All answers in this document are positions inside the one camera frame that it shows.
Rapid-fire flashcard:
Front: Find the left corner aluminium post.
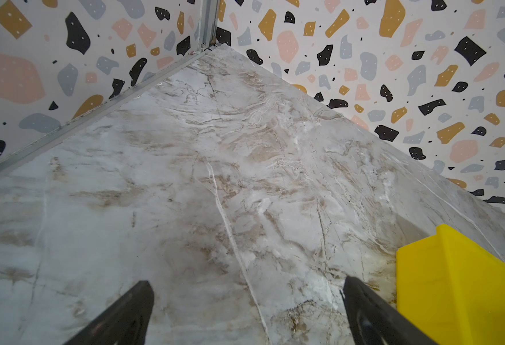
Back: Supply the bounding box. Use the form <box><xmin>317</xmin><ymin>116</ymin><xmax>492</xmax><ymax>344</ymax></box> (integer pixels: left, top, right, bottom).
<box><xmin>199</xmin><ymin>0</ymin><xmax>221</xmax><ymax>51</ymax></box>

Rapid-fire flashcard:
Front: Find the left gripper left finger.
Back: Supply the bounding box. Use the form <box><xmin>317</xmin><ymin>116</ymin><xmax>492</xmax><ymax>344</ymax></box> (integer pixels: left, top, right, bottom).
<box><xmin>66</xmin><ymin>280</ymin><xmax>155</xmax><ymax>345</ymax></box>

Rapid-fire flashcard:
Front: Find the yellow plastic bin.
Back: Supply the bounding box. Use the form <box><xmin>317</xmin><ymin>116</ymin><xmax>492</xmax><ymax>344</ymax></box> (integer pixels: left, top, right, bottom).
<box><xmin>396</xmin><ymin>224</ymin><xmax>505</xmax><ymax>344</ymax></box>

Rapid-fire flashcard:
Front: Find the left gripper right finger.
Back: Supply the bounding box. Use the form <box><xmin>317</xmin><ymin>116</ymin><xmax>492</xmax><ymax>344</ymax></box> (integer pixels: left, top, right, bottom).
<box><xmin>342</xmin><ymin>276</ymin><xmax>435</xmax><ymax>344</ymax></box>

